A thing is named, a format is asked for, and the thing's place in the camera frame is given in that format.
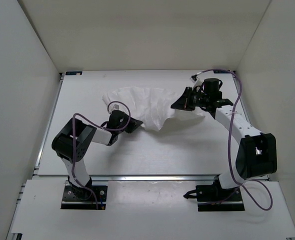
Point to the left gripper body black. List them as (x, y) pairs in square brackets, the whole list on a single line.
[(119, 127)]

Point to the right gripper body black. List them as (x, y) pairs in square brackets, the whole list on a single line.
[(200, 99)]

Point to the white pleated skirt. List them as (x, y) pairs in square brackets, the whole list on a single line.
[(152, 106)]

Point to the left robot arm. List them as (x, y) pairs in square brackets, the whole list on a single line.
[(72, 142)]

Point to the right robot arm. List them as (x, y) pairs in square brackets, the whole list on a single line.
[(223, 116)]

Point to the right blue corner label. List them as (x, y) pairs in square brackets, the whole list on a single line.
[(217, 71)]

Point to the blue corner label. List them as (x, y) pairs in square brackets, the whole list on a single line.
[(217, 71), (73, 73)]

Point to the left blue corner label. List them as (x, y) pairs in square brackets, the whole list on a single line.
[(73, 73)]

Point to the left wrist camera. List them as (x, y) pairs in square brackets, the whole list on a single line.
[(117, 118)]

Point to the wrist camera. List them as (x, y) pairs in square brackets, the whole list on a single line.
[(196, 81), (117, 118)]

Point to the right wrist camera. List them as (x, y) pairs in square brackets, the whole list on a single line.
[(196, 81)]

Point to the aluminium front rail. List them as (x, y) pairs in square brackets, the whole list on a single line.
[(153, 178)]

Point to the aluminium left side rail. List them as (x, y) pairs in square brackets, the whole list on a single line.
[(47, 128)]

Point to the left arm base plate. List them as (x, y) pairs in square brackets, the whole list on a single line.
[(73, 199)]

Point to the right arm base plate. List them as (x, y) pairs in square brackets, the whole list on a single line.
[(212, 198)]

